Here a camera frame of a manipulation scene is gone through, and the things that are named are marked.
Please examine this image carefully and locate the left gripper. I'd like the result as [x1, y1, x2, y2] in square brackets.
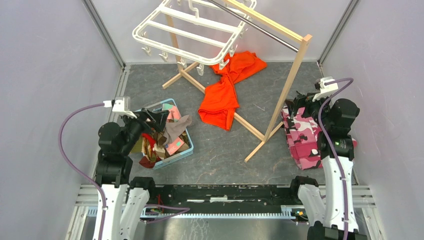
[120, 106, 169, 154]

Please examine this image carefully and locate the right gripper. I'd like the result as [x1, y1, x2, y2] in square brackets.
[285, 90, 333, 131]

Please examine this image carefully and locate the pink sock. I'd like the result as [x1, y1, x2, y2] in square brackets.
[162, 103, 182, 123]

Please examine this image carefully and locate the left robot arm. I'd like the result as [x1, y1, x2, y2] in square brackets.
[93, 108, 169, 240]

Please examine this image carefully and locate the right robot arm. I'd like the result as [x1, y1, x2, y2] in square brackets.
[286, 93, 367, 240]

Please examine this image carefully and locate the pile of socks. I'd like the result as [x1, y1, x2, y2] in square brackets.
[130, 103, 193, 169]

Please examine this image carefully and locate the white clip hanger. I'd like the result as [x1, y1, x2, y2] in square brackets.
[132, 0, 248, 76]

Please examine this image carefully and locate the pink camouflage backpack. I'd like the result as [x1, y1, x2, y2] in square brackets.
[281, 99, 360, 174]

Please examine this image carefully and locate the light blue basket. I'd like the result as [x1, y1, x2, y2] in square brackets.
[132, 98, 195, 170]

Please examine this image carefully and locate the wooden drying rack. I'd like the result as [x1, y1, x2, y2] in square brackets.
[178, 0, 311, 163]

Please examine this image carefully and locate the orange shirt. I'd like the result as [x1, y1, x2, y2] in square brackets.
[198, 51, 268, 131]

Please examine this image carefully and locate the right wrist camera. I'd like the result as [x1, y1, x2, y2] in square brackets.
[312, 76, 339, 102]

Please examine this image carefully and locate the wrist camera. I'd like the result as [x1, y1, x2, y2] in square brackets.
[312, 76, 339, 102]
[103, 96, 138, 119]

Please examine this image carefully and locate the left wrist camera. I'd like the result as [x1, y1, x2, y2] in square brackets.
[103, 96, 138, 119]

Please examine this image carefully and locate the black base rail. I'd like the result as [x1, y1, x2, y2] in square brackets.
[147, 184, 303, 215]

